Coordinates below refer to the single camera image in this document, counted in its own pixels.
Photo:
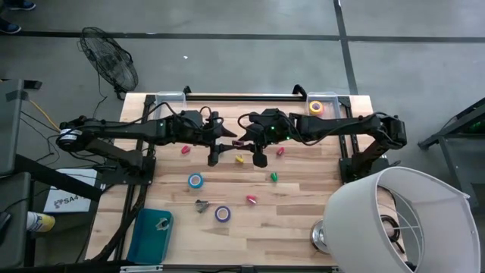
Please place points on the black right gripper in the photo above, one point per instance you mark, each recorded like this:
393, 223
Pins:
267, 132

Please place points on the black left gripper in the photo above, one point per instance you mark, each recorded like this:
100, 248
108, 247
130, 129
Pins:
214, 136

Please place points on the yellow mini stapler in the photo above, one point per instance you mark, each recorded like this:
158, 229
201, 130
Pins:
239, 158

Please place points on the red mini stapler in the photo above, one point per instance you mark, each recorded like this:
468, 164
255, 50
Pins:
280, 151
185, 149
251, 199

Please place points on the green mini stapler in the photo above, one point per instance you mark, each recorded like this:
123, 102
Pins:
274, 176

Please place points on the light blue tape roll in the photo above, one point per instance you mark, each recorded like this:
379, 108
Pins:
190, 181

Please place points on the dark blue stapler remover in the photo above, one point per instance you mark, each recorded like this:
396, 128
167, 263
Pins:
202, 206

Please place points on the yellow tape roll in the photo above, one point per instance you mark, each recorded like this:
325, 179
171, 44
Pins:
311, 107

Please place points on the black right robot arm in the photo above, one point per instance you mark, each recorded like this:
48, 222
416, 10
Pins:
341, 127

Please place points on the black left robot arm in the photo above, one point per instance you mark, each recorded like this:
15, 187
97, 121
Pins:
125, 130

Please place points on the purple tape roll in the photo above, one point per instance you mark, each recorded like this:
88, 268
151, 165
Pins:
218, 214

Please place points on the clear plastic bin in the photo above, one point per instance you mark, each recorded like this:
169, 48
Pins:
333, 104
170, 99

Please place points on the chrome lamp base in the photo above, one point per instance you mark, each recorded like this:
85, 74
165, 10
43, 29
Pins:
317, 237

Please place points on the teal plastic tray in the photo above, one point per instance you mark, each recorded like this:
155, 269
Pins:
146, 239

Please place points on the white lamp shade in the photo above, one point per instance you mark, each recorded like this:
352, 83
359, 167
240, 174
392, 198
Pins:
360, 220

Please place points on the black floor fan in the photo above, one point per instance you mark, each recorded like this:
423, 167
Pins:
110, 60

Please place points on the white paper sign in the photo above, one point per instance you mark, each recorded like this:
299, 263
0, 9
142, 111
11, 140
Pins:
68, 193

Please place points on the black stand beam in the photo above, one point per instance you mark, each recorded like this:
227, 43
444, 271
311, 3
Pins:
57, 180

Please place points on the yellow and white can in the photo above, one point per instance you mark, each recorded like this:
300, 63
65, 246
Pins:
39, 222

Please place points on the black metal cart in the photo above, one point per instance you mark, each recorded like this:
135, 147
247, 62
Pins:
458, 129

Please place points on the grey cabinet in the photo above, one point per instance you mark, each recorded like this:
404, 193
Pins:
13, 220
9, 125

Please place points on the person's shoe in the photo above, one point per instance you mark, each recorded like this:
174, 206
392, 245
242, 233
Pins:
20, 4
8, 27

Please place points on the black aluminium rig frame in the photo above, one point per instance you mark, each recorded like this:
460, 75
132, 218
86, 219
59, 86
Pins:
197, 269

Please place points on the silver metal bracket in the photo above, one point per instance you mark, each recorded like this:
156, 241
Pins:
141, 268

